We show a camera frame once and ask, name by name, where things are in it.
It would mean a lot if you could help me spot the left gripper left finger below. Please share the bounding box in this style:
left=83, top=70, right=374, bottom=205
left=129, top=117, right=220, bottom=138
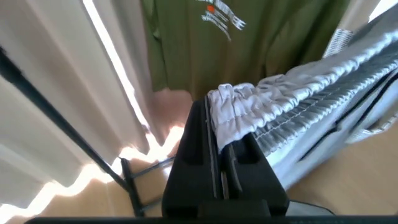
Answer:
left=161, top=96, right=221, bottom=218

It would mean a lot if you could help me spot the white laundry basket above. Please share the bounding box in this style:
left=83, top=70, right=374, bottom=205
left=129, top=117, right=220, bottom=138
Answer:
left=323, top=28, right=354, bottom=59

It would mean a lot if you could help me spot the green printed shirt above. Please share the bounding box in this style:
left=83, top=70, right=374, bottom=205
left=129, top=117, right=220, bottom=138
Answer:
left=139, top=0, right=352, bottom=100

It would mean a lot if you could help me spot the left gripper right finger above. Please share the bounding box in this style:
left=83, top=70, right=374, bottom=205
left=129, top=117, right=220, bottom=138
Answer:
left=219, top=133, right=290, bottom=217

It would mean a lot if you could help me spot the pale grey garment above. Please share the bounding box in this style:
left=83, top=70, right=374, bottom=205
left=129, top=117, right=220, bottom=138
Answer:
left=207, top=4, right=398, bottom=190

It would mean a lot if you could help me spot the beige curtain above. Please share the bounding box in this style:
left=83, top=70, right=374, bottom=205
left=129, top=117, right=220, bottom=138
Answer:
left=0, top=0, right=382, bottom=209

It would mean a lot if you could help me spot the window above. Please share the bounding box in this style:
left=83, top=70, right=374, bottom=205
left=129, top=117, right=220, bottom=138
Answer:
left=368, top=0, right=398, bottom=22

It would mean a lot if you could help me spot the black clothes rack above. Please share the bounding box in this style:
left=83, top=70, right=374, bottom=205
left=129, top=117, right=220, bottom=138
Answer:
left=0, top=46, right=177, bottom=218

